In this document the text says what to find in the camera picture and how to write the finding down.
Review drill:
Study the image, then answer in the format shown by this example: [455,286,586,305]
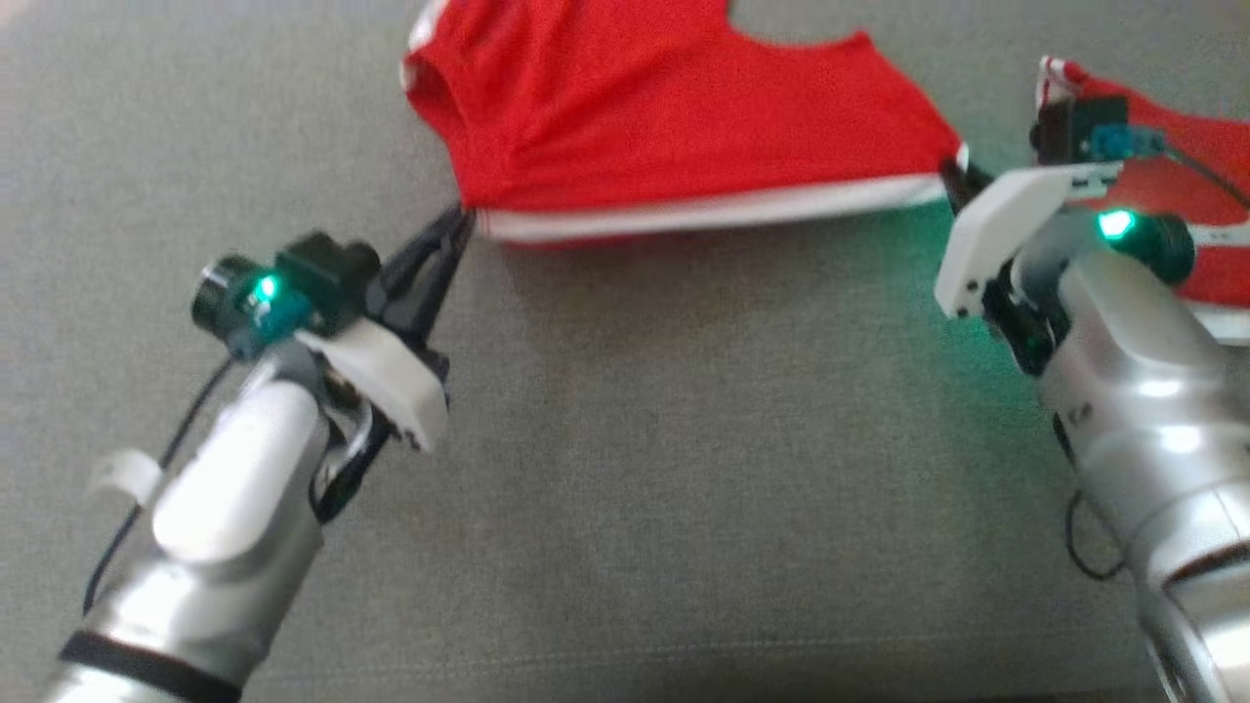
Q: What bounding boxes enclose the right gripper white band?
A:
[933,156,1124,377]

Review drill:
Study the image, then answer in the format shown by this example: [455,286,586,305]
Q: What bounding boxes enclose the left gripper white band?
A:
[293,205,477,452]

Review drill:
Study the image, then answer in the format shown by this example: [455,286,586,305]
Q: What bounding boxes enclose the red shorts with white hem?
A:
[400,0,970,247]

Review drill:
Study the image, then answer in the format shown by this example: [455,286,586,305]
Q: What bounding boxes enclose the left black cable teal plug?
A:
[83,293,313,616]

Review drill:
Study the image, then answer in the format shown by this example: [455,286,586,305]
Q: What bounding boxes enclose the grey sofa seat cushion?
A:
[0,0,1250,703]

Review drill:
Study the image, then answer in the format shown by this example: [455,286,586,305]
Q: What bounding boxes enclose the right black cable teal plug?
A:
[1089,124,1250,211]

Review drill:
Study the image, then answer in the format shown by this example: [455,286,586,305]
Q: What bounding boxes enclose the red jersey with white trim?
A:
[1035,56,1250,345]

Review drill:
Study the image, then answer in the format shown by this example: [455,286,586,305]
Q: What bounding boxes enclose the black cable teal plug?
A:
[83,293,313,616]
[1089,124,1250,211]

